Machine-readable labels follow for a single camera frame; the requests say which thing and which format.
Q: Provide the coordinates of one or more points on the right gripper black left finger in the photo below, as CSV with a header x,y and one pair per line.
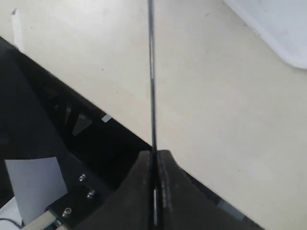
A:
x,y
129,207

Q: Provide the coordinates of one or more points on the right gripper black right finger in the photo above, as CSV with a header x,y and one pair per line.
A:
x,y
185,207

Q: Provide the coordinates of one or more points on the thin metal skewer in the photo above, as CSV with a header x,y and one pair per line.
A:
x,y
153,111

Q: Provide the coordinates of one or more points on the white paper label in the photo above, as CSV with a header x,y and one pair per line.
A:
x,y
36,184

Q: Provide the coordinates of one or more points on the white plastic tray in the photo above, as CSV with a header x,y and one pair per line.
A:
x,y
281,24

